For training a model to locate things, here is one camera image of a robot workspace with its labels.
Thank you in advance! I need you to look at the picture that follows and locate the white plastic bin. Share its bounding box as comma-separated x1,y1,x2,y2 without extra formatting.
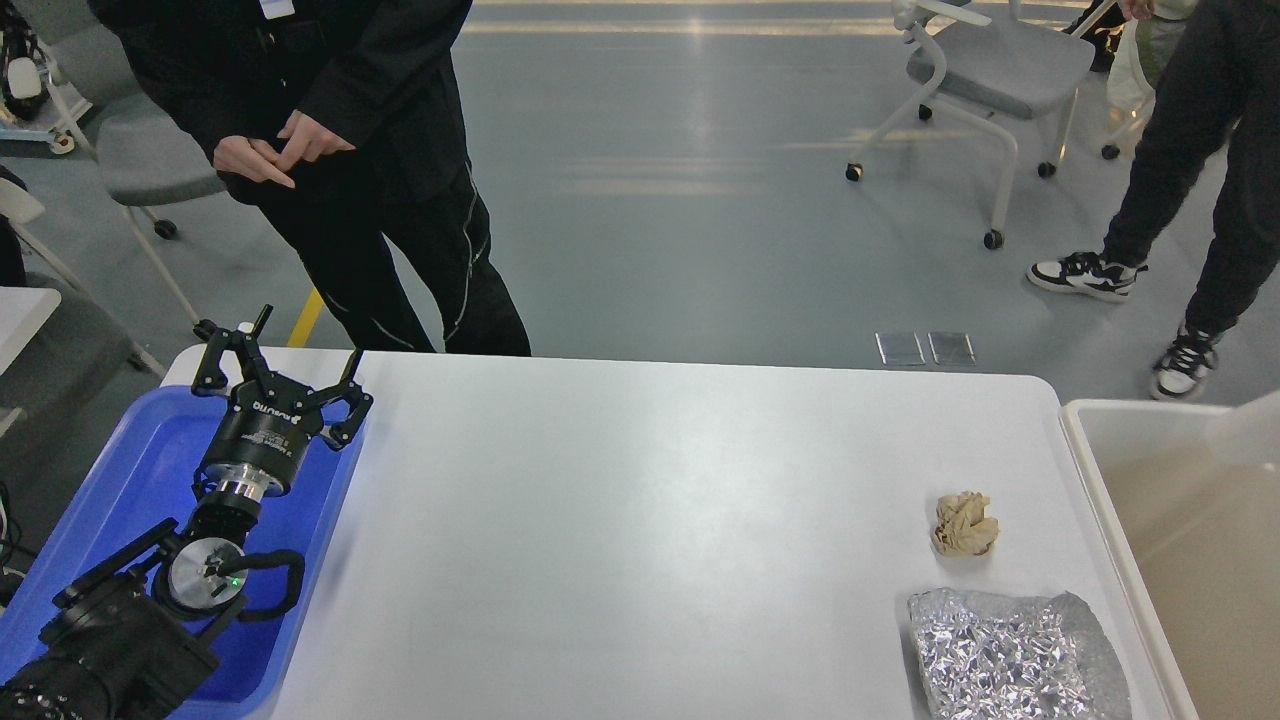
1062,395,1279,719

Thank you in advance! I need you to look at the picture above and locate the crumpled brown paper ball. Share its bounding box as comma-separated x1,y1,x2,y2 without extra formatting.
932,491,1000,557

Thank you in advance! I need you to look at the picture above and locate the metal floor plate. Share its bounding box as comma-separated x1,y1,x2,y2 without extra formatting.
927,331,977,366
876,332,925,366

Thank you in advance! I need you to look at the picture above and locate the person in black clothes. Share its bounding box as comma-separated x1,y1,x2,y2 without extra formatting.
90,1,531,357

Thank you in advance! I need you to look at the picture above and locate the crumpled silver foil bag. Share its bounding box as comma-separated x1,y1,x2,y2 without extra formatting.
906,587,1133,719

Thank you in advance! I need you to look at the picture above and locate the person with black-white sneakers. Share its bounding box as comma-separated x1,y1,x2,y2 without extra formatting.
1027,1,1279,401

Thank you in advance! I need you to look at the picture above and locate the grey chair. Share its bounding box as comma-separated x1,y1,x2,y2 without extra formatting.
15,1,225,323
845,1,1094,250

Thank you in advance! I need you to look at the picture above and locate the right metal floor plate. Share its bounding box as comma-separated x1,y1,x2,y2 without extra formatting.
927,331,977,366

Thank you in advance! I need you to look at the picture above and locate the blue plastic tray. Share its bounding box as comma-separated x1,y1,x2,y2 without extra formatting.
1,386,364,719

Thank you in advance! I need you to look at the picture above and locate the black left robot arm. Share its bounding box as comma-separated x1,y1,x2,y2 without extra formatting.
3,307,372,719

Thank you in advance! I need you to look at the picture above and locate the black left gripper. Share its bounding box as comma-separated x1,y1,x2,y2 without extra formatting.
189,305,374,497

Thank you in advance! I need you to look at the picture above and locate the white chair far right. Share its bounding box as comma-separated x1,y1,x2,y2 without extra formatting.
1100,15,1189,161

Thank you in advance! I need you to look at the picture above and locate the grey chair left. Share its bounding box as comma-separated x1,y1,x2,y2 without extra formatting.
15,1,225,323

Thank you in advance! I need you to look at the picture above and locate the left metal floor plate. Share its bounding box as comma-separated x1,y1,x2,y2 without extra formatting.
876,332,925,366

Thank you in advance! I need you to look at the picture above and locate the grey chair right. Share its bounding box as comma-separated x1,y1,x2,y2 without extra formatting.
845,1,1094,250

